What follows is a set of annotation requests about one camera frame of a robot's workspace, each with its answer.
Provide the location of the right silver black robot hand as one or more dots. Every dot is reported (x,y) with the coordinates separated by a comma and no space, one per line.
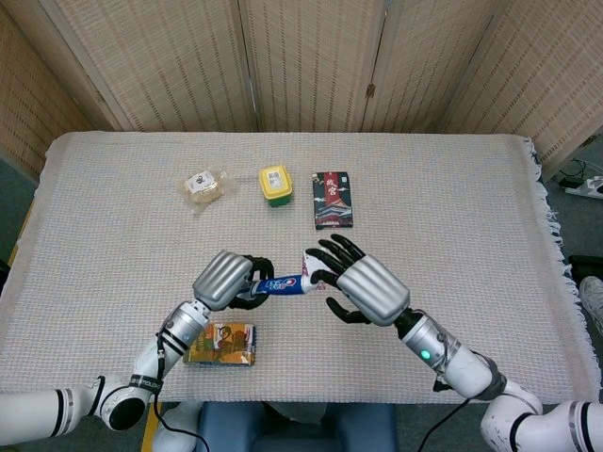
(372,292)

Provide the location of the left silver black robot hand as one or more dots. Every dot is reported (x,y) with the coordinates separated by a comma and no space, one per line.
(221,280)

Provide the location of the blue white toothpaste tube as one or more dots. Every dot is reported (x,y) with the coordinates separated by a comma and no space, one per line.
(282,283)

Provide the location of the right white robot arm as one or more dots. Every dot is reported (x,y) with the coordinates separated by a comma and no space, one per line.
(471,372)

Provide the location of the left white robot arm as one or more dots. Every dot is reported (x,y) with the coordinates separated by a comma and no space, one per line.
(146,362)

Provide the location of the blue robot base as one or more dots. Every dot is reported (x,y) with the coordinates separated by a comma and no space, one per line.
(301,431)

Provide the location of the red-backed playing card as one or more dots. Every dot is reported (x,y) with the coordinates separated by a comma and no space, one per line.
(322,285)

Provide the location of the clear-wrapped pastry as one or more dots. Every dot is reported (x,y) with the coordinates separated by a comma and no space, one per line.
(202,186)

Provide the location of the black playing card box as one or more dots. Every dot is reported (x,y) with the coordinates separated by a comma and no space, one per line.
(332,202)

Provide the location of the beige woven tablecloth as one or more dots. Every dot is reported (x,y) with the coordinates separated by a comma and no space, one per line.
(447,212)

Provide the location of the yellow-lidded green container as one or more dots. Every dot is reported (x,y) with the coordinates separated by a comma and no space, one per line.
(275,182)

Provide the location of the white base cover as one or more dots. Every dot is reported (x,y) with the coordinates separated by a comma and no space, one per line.
(181,424)

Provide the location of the yellow floor tape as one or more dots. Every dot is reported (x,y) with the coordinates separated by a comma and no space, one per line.
(150,428)

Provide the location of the brass screen hinge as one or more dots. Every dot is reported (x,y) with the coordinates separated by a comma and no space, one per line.
(370,91)

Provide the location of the white sneaker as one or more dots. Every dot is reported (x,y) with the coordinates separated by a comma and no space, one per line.
(592,301)

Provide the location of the woven folding screen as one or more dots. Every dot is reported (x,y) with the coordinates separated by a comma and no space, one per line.
(306,61)

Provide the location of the white power strip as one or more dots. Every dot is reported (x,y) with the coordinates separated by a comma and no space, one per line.
(586,187)

